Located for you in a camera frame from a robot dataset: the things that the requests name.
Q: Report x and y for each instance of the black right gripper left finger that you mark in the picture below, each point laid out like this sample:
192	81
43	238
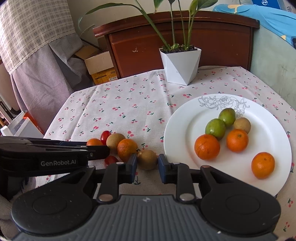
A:
114	175

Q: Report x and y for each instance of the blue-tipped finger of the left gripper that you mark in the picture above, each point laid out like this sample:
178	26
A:
67	143

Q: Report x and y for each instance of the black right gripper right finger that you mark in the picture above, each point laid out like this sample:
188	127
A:
182	176

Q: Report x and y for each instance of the red cherry tomato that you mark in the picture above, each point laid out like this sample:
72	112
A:
110	160
104	136

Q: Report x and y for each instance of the small orange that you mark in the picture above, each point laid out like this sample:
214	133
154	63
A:
94	142

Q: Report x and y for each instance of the brown kiwi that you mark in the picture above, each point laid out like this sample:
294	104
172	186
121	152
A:
147	160
242	124
113	140

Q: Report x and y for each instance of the white storage box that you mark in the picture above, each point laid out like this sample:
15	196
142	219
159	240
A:
23	125

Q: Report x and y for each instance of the large orange on plate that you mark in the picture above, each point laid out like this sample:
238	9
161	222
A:
207	147

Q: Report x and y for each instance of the front green fruit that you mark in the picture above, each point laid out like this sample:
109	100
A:
216	127

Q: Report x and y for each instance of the green fruit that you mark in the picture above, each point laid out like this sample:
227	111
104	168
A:
216	127
228	116

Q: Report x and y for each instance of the cherry print tablecloth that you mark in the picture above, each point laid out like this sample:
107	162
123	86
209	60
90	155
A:
140	106

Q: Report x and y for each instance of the back green fruit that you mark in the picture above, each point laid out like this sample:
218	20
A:
228	116

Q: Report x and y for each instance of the brown kiwi on plate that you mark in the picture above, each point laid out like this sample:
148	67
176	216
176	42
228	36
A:
242	124

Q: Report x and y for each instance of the cardboard box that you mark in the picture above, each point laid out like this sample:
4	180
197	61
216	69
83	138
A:
99	64

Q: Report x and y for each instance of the white round floral plate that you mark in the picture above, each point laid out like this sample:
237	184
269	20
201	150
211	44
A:
188	123

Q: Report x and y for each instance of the white geometric plant pot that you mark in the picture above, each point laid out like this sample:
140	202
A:
181	68

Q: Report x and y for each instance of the green leafy plant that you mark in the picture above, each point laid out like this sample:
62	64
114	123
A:
194	7

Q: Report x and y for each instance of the pale green sofa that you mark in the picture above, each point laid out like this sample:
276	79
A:
273	61

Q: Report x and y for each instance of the blue cartoon blanket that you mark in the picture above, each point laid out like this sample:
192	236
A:
280	22

